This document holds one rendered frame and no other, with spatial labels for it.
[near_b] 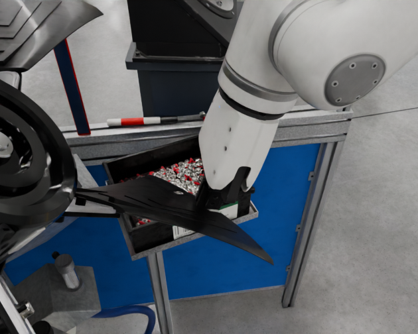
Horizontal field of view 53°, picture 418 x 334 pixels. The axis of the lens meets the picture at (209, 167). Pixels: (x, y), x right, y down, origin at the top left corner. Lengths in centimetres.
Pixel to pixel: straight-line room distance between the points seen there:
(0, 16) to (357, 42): 35
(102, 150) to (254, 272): 69
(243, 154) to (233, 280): 98
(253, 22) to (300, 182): 72
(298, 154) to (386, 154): 125
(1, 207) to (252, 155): 25
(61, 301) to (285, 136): 57
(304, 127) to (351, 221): 100
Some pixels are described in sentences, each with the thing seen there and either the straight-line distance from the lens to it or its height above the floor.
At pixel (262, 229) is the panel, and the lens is 117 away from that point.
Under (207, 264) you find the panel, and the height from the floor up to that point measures 32.
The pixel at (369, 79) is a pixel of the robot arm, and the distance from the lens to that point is 33.
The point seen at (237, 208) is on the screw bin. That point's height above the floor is 84.
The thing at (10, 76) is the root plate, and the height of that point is 120.
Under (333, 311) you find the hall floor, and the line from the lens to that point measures 161.
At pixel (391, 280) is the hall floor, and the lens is 175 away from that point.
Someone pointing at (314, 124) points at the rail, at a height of 84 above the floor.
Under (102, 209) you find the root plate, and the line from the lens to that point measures 37.
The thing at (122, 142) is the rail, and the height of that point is 84.
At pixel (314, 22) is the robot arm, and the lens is 33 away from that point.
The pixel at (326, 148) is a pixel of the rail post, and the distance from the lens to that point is 97.
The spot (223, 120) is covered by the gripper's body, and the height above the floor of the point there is 112.
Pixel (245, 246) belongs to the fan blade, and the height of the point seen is 100.
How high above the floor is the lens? 140
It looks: 45 degrees down
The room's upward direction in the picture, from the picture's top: straight up
